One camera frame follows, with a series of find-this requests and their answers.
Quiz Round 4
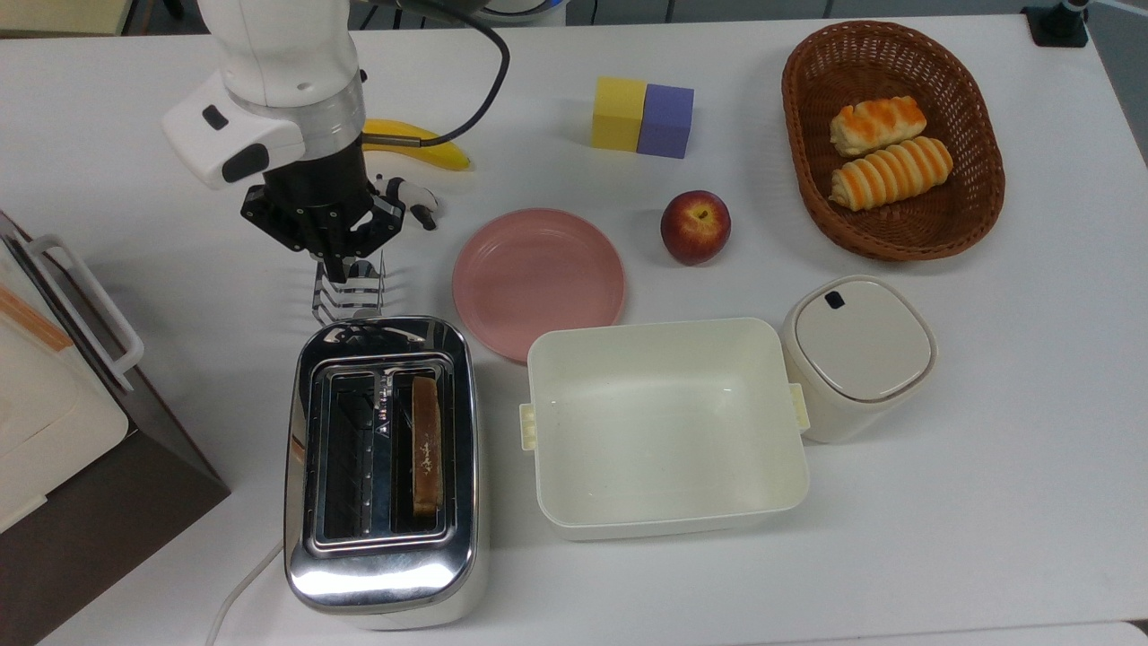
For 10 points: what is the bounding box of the cream and chrome toaster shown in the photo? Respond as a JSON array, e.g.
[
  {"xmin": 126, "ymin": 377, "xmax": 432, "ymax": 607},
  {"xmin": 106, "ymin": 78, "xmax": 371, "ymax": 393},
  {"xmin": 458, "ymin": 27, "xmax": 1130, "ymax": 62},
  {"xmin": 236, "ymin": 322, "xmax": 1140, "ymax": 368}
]
[{"xmin": 283, "ymin": 314, "xmax": 490, "ymax": 631}]

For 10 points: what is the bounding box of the brown wicker basket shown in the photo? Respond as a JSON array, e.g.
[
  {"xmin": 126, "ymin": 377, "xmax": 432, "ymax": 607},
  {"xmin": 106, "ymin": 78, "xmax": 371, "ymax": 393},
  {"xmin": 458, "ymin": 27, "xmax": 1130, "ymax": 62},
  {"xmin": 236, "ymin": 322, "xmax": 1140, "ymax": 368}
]
[{"xmin": 781, "ymin": 20, "xmax": 1007, "ymax": 263}]

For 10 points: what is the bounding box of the white oven door handle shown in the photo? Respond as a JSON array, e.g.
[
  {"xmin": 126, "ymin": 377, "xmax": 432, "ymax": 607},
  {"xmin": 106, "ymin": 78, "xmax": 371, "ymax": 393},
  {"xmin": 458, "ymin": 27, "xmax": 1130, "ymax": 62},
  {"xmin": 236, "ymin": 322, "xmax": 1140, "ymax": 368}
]
[{"xmin": 30, "ymin": 234, "xmax": 145, "ymax": 393}]

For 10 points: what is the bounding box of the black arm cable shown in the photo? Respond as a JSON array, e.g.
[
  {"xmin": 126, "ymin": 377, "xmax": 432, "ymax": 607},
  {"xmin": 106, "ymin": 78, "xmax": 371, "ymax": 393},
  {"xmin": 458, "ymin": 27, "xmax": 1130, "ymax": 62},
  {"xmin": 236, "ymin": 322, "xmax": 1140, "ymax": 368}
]
[{"xmin": 357, "ymin": 0, "xmax": 514, "ymax": 150}]

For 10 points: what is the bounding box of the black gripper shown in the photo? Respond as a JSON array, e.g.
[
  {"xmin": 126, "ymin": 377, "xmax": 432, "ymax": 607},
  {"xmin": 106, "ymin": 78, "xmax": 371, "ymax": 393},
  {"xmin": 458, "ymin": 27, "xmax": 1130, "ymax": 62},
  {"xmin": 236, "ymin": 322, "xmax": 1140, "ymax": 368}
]
[{"xmin": 239, "ymin": 148, "xmax": 406, "ymax": 282}]

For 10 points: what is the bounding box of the purple foam block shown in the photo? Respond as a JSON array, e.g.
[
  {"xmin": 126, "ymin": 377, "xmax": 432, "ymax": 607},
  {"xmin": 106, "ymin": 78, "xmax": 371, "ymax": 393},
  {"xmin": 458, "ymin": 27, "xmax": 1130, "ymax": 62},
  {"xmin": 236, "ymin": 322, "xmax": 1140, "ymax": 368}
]
[{"xmin": 637, "ymin": 83, "xmax": 696, "ymax": 161}]

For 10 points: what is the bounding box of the cream and brown oven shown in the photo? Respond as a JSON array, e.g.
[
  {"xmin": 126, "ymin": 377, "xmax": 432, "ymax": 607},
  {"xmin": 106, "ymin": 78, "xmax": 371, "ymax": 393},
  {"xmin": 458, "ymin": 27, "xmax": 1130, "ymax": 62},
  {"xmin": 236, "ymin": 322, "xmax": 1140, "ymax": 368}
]
[{"xmin": 0, "ymin": 208, "xmax": 232, "ymax": 646}]

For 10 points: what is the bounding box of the yellow foam block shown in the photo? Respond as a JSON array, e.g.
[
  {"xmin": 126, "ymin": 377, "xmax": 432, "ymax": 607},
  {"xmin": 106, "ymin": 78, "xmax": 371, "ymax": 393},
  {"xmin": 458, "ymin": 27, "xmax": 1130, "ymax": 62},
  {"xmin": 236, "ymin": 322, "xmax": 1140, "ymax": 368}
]
[{"xmin": 590, "ymin": 75, "xmax": 648, "ymax": 153}]

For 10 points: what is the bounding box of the black clamp mount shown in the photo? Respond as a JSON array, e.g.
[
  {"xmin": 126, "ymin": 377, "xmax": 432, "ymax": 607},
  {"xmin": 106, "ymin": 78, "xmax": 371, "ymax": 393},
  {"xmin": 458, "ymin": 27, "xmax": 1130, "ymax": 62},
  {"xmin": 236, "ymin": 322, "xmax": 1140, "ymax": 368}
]
[{"xmin": 1021, "ymin": 0, "xmax": 1091, "ymax": 48}]

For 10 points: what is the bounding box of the yellow banana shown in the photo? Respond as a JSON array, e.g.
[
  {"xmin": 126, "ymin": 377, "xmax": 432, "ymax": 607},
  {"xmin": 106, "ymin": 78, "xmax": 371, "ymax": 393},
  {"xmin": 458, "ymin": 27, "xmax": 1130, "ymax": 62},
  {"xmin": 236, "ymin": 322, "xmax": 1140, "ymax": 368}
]
[{"xmin": 361, "ymin": 118, "xmax": 473, "ymax": 172}]

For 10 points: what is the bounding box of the brown bread slice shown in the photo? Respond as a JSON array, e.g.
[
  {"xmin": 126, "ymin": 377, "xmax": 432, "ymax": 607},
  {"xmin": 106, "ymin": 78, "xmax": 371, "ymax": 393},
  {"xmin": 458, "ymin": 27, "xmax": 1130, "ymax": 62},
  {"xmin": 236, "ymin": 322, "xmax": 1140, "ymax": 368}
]
[{"xmin": 411, "ymin": 375, "xmax": 446, "ymax": 517}]

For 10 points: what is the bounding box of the white toaster power cable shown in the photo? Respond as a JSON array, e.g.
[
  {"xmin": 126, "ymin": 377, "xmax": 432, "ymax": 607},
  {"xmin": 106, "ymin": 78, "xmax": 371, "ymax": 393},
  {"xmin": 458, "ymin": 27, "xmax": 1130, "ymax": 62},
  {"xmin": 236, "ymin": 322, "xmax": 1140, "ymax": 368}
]
[{"xmin": 204, "ymin": 538, "xmax": 288, "ymax": 646}]

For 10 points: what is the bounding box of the glazed orange pastry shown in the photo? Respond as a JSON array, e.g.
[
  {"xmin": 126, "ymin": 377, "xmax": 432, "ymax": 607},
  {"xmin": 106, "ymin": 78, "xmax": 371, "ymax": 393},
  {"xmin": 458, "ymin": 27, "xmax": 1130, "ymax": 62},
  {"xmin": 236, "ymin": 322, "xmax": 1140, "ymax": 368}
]
[{"xmin": 829, "ymin": 95, "xmax": 928, "ymax": 159}]

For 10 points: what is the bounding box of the long striped bread roll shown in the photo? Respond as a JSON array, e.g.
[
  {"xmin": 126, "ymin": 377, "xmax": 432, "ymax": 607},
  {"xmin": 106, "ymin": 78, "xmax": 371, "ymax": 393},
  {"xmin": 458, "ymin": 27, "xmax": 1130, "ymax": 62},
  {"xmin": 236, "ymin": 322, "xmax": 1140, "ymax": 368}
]
[{"xmin": 828, "ymin": 135, "xmax": 955, "ymax": 213}]

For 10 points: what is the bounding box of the cream plastic storage box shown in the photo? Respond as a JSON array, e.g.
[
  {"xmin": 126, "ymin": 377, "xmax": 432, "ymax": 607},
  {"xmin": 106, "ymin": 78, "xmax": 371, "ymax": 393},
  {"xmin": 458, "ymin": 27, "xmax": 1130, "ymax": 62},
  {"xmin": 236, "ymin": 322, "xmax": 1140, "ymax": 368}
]
[{"xmin": 518, "ymin": 317, "xmax": 813, "ymax": 542}]

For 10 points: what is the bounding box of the black and white cow figurine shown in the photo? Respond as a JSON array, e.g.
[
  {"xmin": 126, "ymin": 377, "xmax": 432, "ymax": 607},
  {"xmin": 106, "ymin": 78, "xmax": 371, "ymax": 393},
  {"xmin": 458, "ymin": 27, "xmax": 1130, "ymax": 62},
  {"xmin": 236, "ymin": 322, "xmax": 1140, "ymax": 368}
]
[{"xmin": 372, "ymin": 173, "xmax": 440, "ymax": 232}]

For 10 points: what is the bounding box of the beige background furniture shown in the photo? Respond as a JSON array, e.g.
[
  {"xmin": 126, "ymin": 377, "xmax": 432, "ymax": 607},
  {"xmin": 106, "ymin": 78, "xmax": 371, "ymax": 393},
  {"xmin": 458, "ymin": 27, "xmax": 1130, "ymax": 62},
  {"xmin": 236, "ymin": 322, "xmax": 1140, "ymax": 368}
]
[{"xmin": 0, "ymin": 0, "xmax": 135, "ymax": 39}]

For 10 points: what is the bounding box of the pink plate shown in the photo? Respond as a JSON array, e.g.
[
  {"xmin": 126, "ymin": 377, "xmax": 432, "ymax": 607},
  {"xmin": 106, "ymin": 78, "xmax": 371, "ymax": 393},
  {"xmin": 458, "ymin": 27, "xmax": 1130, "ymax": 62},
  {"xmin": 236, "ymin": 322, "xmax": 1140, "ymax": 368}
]
[{"xmin": 451, "ymin": 208, "xmax": 627, "ymax": 364}]

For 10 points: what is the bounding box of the metal toast rack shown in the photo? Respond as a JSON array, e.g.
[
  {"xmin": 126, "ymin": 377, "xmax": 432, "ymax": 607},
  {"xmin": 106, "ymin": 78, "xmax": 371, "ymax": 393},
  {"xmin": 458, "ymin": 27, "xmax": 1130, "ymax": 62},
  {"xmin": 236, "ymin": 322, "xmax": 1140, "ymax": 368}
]
[{"xmin": 309, "ymin": 251, "xmax": 388, "ymax": 326}]

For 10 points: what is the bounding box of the red apple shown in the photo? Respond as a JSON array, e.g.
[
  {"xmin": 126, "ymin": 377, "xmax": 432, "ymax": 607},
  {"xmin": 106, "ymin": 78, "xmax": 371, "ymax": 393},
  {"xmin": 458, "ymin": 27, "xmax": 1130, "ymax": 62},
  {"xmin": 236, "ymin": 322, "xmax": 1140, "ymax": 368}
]
[{"xmin": 660, "ymin": 189, "xmax": 732, "ymax": 266}]

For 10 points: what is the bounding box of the cream canister with lid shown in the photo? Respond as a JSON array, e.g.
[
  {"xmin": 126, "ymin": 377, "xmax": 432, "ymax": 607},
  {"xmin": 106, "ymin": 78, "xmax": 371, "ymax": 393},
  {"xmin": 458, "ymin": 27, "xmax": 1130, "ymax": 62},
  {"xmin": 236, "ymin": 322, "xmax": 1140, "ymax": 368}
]
[{"xmin": 780, "ymin": 275, "xmax": 939, "ymax": 445}]

